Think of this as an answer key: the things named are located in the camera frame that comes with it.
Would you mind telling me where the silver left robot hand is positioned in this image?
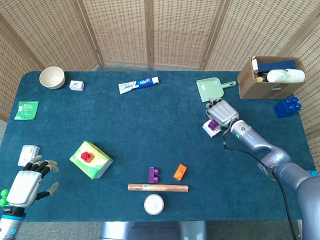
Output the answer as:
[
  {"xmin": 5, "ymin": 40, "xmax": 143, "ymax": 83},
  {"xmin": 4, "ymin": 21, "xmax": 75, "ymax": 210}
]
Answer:
[{"xmin": 6, "ymin": 154, "xmax": 60, "ymax": 210}]

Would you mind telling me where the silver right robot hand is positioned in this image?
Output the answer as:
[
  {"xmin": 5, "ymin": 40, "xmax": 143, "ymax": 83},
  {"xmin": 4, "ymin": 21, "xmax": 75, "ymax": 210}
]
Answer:
[{"xmin": 205, "ymin": 97, "xmax": 240, "ymax": 128}]

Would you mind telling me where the red block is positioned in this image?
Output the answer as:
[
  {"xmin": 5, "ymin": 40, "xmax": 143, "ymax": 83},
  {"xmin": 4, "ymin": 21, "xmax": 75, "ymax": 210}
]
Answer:
[{"xmin": 80, "ymin": 151, "xmax": 95, "ymax": 163}]

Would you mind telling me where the green plastic block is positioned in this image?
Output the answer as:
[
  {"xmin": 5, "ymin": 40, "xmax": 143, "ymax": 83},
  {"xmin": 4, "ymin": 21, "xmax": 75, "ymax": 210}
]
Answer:
[{"xmin": 0, "ymin": 188, "xmax": 12, "ymax": 207}]

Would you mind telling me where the small white packaged item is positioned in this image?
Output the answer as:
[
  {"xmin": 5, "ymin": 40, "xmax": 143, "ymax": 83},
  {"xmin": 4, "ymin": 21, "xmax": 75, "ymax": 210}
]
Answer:
[{"xmin": 17, "ymin": 144, "xmax": 41, "ymax": 168}]

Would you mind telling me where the brown cardboard box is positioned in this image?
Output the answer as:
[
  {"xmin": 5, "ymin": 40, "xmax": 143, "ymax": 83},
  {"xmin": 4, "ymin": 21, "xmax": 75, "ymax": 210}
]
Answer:
[{"xmin": 237, "ymin": 55, "xmax": 307, "ymax": 100}]

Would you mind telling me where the orange toy block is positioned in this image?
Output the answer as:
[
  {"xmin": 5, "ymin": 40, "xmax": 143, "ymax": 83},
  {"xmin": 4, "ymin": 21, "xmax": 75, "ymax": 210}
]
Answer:
[{"xmin": 172, "ymin": 163, "xmax": 188, "ymax": 182}]

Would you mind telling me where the purple brick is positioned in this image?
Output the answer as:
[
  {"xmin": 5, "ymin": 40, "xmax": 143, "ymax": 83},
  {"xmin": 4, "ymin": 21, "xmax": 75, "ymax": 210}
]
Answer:
[{"xmin": 148, "ymin": 167, "xmax": 160, "ymax": 185}]

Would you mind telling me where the small white printed box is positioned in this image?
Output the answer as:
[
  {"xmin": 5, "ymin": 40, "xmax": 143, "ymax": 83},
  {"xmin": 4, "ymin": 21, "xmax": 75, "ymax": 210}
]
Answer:
[{"xmin": 68, "ymin": 80, "xmax": 85, "ymax": 92}]

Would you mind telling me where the light green plastic dustpan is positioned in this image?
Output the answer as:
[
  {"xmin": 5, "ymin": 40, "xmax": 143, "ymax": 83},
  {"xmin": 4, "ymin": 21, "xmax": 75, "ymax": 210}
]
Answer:
[{"xmin": 195, "ymin": 77, "xmax": 237, "ymax": 103}]

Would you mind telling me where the dark bottle with yellow cap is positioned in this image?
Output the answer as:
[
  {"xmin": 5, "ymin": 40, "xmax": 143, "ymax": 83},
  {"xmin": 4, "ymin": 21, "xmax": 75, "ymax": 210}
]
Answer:
[{"xmin": 254, "ymin": 71, "xmax": 270, "ymax": 83}]

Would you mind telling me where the stack of white paper cups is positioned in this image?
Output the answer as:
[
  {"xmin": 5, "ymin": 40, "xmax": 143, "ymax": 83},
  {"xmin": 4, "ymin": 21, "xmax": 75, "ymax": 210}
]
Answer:
[{"xmin": 266, "ymin": 68, "xmax": 306, "ymax": 84}]

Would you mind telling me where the flat green sachet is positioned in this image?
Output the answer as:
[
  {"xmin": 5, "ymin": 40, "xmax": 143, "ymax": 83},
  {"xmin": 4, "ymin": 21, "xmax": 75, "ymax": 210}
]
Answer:
[{"xmin": 13, "ymin": 100, "xmax": 40, "ymax": 121}]

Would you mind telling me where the blue white toothpaste tube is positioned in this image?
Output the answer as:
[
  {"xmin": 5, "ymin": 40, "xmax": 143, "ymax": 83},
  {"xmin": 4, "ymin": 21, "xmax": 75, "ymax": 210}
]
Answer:
[{"xmin": 118, "ymin": 76, "xmax": 160, "ymax": 95}]

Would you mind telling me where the cork pattern paper roll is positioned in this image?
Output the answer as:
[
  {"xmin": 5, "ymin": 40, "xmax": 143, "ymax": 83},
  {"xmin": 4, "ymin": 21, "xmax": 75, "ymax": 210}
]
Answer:
[{"xmin": 127, "ymin": 183, "xmax": 190, "ymax": 193}]

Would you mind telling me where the beige ribbed bowl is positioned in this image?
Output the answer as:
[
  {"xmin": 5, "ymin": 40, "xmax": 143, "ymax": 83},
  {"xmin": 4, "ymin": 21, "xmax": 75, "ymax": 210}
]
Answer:
[{"xmin": 39, "ymin": 66, "xmax": 66, "ymax": 90}]

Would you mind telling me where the wicker folding screen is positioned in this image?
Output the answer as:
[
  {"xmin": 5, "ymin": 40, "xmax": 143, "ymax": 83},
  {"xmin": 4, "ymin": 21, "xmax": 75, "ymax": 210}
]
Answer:
[{"xmin": 0, "ymin": 0, "xmax": 320, "ymax": 171}]

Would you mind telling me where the grey robot torso base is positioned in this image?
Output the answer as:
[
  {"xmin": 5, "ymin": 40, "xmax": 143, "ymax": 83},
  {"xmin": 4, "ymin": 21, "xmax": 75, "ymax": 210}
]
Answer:
[{"xmin": 99, "ymin": 221, "xmax": 208, "ymax": 240}]

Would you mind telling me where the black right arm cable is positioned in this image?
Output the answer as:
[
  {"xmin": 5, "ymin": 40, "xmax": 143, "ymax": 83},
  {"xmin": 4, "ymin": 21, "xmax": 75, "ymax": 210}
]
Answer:
[{"xmin": 221, "ymin": 129, "xmax": 298, "ymax": 240}]

